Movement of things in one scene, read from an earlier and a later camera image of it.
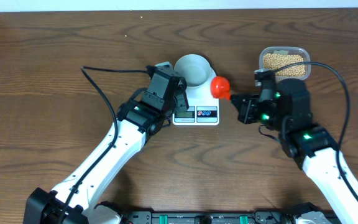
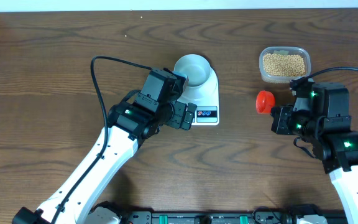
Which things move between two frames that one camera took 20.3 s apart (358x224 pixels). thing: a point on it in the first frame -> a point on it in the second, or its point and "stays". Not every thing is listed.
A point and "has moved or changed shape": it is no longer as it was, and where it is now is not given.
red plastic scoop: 220,87 has moved or changed shape
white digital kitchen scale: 203,109 stays
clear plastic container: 275,58 stays
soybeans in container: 274,61 stays
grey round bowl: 195,68 stays
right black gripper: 246,112 -> 281,115
